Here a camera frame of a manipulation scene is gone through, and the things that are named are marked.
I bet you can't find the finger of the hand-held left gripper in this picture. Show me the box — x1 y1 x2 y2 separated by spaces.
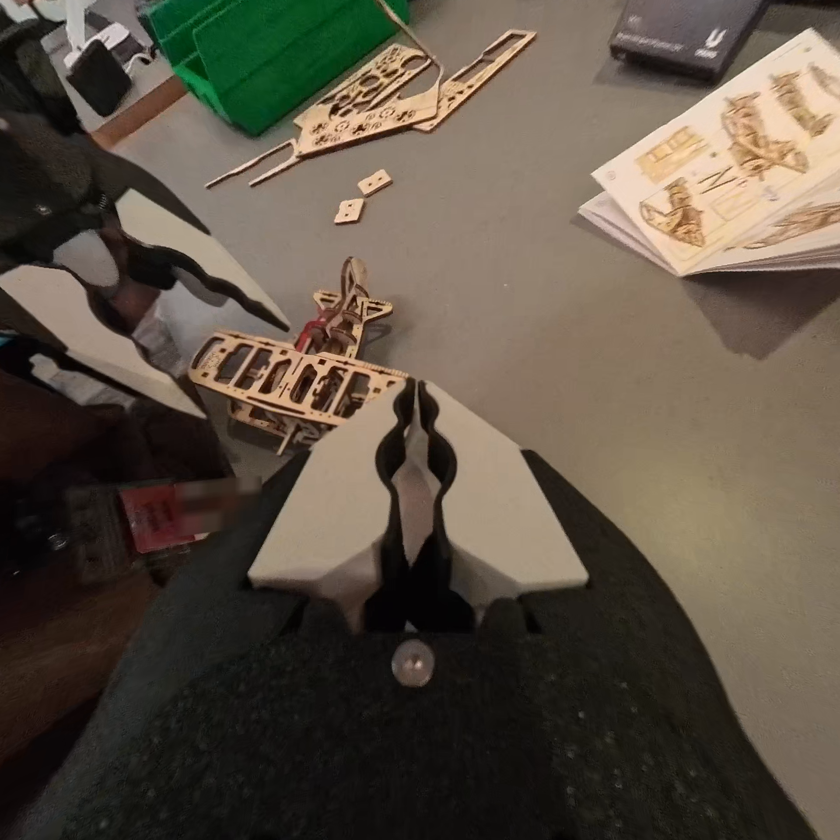
115 188 293 332
0 264 209 421

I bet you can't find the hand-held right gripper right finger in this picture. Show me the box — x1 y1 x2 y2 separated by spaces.
417 379 591 624

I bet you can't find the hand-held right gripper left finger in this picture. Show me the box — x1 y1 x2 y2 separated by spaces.
247 377 421 635

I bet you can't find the wooden model airplane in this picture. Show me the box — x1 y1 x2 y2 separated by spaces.
188 257 412 458

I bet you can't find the grey desk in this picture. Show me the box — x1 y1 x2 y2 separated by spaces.
92 0 840 840

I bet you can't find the black device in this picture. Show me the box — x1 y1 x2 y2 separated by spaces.
66 39 133 119

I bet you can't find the red badge card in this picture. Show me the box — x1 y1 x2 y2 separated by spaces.
118 481 201 554

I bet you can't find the green plastic bin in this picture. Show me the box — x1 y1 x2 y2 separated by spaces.
146 0 412 139

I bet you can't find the wooden parts sheet with prongs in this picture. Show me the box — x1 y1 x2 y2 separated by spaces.
205 42 439 191

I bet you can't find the narrow wooden parts sheet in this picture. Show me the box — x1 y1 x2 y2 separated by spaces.
412 29 537 133

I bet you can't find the instruction booklet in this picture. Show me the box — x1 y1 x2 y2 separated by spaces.
577 28 840 278

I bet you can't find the black box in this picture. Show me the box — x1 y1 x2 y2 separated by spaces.
608 0 770 83

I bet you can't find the thin wooden frame offcut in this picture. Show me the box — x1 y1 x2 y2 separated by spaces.
374 0 448 99

